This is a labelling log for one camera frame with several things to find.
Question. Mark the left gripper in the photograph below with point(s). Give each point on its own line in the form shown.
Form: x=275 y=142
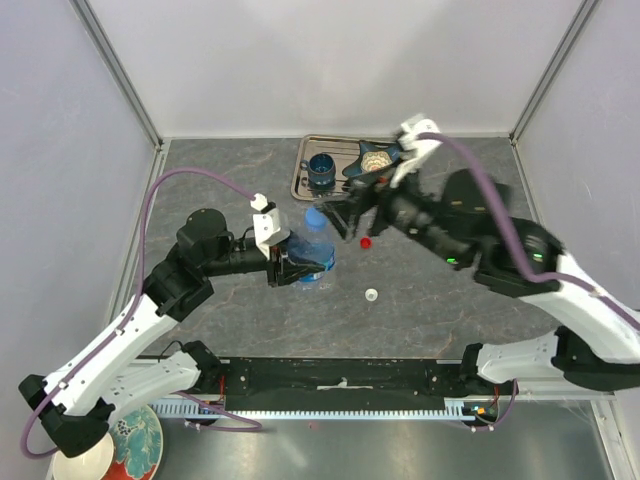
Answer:
x=287 y=271

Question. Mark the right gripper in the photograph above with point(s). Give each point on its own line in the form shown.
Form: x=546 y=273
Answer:
x=345 y=215

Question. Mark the blue bottle cap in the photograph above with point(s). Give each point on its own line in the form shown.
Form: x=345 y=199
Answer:
x=314 y=220

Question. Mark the blue tinted plastic bottle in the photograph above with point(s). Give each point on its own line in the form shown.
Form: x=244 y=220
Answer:
x=317 y=247

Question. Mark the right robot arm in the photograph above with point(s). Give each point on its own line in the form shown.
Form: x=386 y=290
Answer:
x=594 y=347

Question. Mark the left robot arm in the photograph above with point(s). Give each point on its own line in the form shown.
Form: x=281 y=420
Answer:
x=77 y=404

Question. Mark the red bottle cap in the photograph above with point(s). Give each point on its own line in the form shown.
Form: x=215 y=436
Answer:
x=366 y=243

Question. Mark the white bottle cap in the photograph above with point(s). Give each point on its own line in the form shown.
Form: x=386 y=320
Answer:
x=371 y=294

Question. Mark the blue star-shaped plate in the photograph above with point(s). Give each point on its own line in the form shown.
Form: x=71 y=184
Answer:
x=353 y=169

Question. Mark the blue ceramic cup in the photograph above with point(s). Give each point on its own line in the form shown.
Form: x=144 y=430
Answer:
x=320 y=170

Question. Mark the patterned small bowl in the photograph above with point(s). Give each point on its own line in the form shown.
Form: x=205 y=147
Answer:
x=376 y=160

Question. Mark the metal tray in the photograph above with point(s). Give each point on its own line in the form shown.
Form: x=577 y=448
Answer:
x=345 y=152

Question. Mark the red floral plate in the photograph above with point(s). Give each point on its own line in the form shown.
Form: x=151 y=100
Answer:
x=138 y=442

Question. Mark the white bowl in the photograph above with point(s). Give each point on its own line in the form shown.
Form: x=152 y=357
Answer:
x=91 y=465

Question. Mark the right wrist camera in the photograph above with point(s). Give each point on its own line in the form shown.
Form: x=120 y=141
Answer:
x=414 y=151

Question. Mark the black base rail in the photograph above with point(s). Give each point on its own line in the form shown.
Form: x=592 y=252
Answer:
x=339 y=385

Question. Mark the white cable duct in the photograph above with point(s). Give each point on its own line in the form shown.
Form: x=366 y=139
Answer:
x=175 y=407

